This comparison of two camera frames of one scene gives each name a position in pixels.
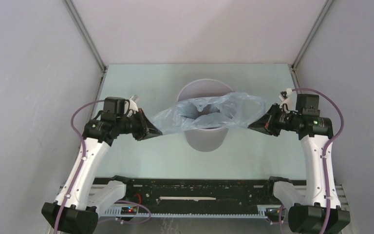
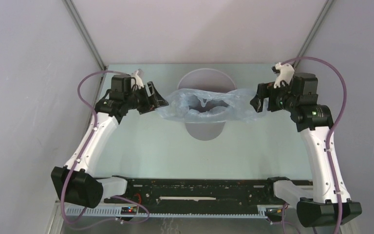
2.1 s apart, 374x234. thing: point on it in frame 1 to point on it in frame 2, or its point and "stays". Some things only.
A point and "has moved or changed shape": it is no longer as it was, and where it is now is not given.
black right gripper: (267, 123) to (266, 90)
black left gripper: (146, 129) to (152, 102)
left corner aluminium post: (83, 31) stays
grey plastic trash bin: (205, 139) to (211, 79)
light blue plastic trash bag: (238, 109) has moved or changed shape
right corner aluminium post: (308, 40) stays
